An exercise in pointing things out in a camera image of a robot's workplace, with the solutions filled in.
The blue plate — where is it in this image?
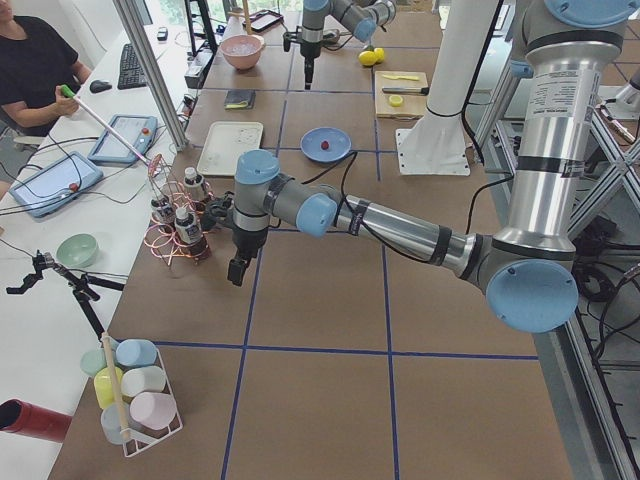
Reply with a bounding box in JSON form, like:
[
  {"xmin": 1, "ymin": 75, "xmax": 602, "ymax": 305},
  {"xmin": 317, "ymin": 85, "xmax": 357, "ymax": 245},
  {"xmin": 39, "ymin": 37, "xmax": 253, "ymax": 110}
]
[{"xmin": 300, "ymin": 127, "xmax": 352, "ymax": 164}]

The metal scoop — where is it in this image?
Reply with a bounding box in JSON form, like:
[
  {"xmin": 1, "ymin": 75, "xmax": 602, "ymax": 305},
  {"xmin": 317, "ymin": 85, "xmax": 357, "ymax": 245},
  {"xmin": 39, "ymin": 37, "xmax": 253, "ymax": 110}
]
[{"xmin": 322, "ymin": 29, "xmax": 349, "ymax": 47}]

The yellow lemon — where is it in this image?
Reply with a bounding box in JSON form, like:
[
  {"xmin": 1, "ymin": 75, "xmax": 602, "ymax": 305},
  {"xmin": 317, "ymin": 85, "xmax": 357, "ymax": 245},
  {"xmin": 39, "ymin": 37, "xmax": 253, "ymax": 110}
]
[
  {"xmin": 373, "ymin": 47, "xmax": 386, "ymax": 63},
  {"xmin": 358, "ymin": 50, "xmax": 380, "ymax": 67}
]

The dark drink bottle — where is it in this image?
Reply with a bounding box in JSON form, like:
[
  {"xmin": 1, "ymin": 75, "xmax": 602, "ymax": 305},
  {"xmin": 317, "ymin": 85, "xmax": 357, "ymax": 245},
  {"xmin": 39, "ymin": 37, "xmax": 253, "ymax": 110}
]
[
  {"xmin": 174, "ymin": 207, "xmax": 210, "ymax": 260},
  {"xmin": 184, "ymin": 167, "xmax": 209, "ymax": 212},
  {"xmin": 151, "ymin": 196, "xmax": 175, "ymax": 234}
]

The pink bowl with ice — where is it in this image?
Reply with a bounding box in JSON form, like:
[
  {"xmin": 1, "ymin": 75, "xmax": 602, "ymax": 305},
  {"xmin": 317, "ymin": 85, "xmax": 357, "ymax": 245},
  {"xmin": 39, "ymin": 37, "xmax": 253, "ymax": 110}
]
[{"xmin": 220, "ymin": 35, "xmax": 265, "ymax": 71}]

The dark grey folded cloth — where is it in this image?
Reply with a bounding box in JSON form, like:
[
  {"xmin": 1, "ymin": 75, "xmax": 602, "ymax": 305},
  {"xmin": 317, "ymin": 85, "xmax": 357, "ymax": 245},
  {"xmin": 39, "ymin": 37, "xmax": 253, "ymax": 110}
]
[{"xmin": 224, "ymin": 89, "xmax": 256, "ymax": 110}]

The yellow plastic knife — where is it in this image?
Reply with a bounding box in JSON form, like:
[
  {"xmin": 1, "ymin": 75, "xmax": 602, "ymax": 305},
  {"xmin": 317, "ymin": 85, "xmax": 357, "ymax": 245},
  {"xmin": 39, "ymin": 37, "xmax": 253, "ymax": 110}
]
[{"xmin": 382, "ymin": 74, "xmax": 420, "ymax": 81}]

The half lemon slice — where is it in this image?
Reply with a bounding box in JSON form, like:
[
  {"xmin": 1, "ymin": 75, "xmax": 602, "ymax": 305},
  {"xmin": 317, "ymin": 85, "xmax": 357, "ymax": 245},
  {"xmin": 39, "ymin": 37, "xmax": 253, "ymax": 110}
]
[{"xmin": 388, "ymin": 94, "xmax": 404, "ymax": 108}]

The cream rectangular tray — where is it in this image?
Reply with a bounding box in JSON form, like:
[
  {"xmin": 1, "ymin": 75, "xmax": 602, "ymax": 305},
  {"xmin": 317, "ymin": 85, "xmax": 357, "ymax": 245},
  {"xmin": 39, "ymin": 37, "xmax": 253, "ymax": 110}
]
[{"xmin": 196, "ymin": 121, "xmax": 264, "ymax": 177}]

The wooden cutting board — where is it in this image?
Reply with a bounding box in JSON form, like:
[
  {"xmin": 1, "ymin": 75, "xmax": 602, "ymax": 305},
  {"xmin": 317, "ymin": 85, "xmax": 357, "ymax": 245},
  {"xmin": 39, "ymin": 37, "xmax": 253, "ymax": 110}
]
[{"xmin": 374, "ymin": 71, "xmax": 429, "ymax": 118}]

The light blue cup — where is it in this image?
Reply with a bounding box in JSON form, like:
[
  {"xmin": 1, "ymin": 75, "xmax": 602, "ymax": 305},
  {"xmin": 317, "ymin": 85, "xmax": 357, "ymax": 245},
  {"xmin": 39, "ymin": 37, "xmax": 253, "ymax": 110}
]
[{"xmin": 116, "ymin": 339, "xmax": 157, "ymax": 368}]

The white cup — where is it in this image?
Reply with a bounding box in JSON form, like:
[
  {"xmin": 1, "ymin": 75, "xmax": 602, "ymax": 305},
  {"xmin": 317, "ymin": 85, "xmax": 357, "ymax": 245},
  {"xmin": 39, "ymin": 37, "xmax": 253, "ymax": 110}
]
[{"xmin": 121, "ymin": 365, "xmax": 166, "ymax": 397}]

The black mini tripod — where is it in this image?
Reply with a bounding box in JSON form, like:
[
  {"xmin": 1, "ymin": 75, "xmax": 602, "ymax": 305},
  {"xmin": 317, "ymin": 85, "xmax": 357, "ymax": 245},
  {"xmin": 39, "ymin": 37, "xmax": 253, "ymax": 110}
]
[{"xmin": 6, "ymin": 251, "xmax": 125, "ymax": 339}]

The mint green bowl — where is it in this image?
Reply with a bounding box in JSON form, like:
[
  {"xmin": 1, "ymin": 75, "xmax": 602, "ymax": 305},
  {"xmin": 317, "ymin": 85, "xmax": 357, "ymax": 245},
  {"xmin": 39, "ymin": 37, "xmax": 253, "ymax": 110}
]
[{"xmin": 56, "ymin": 233, "xmax": 99, "ymax": 268}]

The pink cup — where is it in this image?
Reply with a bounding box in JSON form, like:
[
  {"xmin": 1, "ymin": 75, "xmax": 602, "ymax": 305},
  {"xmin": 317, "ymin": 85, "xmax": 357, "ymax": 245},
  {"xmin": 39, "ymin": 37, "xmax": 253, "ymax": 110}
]
[{"xmin": 130, "ymin": 392, "xmax": 177, "ymax": 430}]

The black keyboard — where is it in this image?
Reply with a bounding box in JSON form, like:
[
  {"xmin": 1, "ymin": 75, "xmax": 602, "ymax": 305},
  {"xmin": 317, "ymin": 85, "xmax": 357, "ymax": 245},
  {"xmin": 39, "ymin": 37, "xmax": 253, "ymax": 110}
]
[{"xmin": 117, "ymin": 43, "xmax": 147, "ymax": 90}]

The yellow cup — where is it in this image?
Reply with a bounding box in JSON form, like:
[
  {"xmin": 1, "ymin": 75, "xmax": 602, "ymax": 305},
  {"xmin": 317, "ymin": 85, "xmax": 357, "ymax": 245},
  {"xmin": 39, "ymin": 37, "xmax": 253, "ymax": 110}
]
[{"xmin": 93, "ymin": 367, "xmax": 115, "ymax": 410}]

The blue teach pendant tablet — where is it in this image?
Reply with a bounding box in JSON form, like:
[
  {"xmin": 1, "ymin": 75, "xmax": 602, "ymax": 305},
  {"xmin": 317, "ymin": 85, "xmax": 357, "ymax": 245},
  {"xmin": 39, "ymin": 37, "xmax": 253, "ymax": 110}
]
[{"xmin": 9, "ymin": 151, "xmax": 103, "ymax": 218}]

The black computer mouse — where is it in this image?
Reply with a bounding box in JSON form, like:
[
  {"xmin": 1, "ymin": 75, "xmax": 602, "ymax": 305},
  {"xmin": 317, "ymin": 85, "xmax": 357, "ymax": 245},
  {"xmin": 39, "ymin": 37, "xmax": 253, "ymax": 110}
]
[{"xmin": 89, "ymin": 80, "xmax": 112, "ymax": 94}]

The red cylinder tube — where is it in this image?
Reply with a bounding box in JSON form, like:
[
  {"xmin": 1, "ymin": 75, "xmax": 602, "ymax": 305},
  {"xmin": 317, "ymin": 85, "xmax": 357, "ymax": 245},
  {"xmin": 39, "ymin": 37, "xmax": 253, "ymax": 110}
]
[{"xmin": 1, "ymin": 399, "xmax": 72, "ymax": 443}]

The person in black shirt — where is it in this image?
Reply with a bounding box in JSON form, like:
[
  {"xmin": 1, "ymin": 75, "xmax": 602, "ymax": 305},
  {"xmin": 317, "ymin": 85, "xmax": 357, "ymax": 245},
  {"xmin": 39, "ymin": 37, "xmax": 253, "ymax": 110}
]
[{"xmin": 1, "ymin": 1, "xmax": 92, "ymax": 137}]

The copper wire bottle rack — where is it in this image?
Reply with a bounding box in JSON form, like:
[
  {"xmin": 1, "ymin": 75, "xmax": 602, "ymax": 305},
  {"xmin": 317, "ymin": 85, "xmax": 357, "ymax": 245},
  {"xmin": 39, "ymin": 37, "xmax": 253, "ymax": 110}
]
[{"xmin": 144, "ymin": 154, "xmax": 214, "ymax": 266}]

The black handled knife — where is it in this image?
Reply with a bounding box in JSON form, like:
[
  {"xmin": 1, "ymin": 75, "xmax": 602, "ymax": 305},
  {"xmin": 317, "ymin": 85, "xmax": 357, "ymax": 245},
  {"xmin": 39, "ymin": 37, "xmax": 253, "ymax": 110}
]
[{"xmin": 382, "ymin": 87, "xmax": 430, "ymax": 96}]

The white camera pole base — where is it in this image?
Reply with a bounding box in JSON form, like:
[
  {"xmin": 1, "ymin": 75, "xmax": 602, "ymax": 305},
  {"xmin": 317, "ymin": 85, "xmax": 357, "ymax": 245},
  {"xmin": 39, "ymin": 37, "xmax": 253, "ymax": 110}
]
[{"xmin": 396, "ymin": 0, "xmax": 502, "ymax": 176}]

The aluminium frame post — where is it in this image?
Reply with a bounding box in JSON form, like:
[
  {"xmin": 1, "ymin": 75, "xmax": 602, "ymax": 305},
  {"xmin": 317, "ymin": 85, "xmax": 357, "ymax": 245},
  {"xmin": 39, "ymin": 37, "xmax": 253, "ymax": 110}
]
[{"xmin": 113, "ymin": 0, "xmax": 188, "ymax": 152}]

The white wire cup basket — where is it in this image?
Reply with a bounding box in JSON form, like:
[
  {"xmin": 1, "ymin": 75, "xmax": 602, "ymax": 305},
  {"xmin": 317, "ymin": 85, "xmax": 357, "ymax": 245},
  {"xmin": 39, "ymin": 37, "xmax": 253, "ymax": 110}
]
[{"xmin": 93, "ymin": 332, "xmax": 183, "ymax": 458}]

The long stick green handle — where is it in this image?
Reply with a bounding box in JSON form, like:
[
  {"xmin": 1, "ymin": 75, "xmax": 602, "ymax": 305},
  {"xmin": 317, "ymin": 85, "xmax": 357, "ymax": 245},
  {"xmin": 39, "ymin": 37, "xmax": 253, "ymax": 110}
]
[{"xmin": 61, "ymin": 85, "xmax": 147, "ymax": 163}]

